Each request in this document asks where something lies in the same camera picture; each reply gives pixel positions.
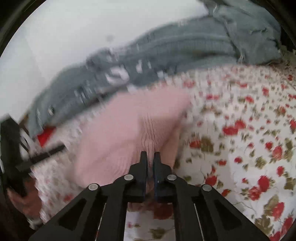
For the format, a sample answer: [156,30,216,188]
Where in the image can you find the pink knit sweater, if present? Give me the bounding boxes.
[70,87,191,187]

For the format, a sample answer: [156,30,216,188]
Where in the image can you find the person's left hand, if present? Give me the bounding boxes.
[7,177,42,219]

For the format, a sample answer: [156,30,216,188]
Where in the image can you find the wooden headboard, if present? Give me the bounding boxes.
[19,113,32,158]

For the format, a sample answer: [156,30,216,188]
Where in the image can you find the red pillow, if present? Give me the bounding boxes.
[37,127,56,147]

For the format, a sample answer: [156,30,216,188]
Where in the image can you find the floral bed sheet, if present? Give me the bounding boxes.
[33,62,295,240]

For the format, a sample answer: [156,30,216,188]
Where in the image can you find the grey floral quilt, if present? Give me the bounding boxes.
[27,1,281,138]

